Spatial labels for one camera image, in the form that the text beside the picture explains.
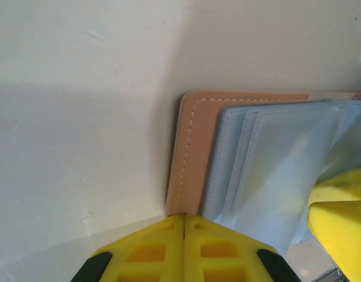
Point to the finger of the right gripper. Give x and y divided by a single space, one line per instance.
342 235
348 186

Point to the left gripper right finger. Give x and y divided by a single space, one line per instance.
221 252

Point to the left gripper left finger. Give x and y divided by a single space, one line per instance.
151 249

